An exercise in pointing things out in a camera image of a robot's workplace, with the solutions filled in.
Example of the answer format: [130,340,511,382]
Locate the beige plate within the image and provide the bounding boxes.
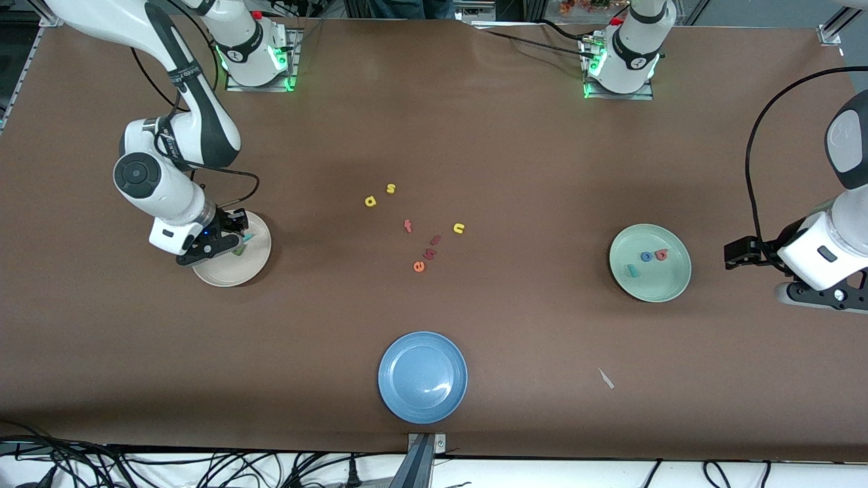
[189,209,273,288]

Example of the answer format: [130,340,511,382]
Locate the green plate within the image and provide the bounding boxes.
[608,224,692,303]

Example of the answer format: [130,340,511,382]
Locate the brown table cover sheet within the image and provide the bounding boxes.
[0,10,868,465]

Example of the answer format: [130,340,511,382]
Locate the blue plate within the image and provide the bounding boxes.
[378,331,469,425]

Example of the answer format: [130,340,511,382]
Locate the person in blue jeans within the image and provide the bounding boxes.
[370,0,455,20]

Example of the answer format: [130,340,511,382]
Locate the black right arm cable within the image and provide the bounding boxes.
[129,47,260,211]

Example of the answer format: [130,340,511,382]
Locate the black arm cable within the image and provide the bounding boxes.
[129,47,260,211]
[745,66,868,268]

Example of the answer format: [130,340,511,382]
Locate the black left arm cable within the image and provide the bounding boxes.
[745,66,868,268]

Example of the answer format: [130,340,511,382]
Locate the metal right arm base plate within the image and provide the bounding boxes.
[226,27,301,92]

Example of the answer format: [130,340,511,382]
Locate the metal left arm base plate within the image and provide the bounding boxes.
[583,30,655,101]

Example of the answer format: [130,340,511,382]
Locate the aluminium frame corner bracket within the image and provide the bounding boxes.
[817,10,856,47]

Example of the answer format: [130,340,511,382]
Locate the aluminium frame rail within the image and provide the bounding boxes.
[0,10,68,129]

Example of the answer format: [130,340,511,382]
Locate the black table cable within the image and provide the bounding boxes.
[483,19,601,58]

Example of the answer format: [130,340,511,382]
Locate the black floor cable tangle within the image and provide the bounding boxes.
[0,420,380,488]

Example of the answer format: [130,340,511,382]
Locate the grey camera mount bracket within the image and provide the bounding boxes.
[390,432,448,488]

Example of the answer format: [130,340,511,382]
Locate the white rail strip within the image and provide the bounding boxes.
[471,20,587,31]

